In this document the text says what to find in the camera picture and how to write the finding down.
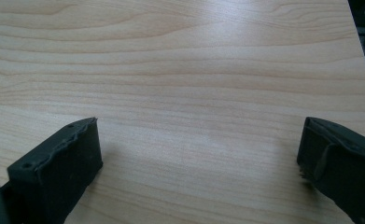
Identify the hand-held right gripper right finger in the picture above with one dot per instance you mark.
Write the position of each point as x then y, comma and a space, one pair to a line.
345, 168

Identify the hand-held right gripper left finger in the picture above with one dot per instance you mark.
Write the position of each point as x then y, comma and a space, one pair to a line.
58, 168

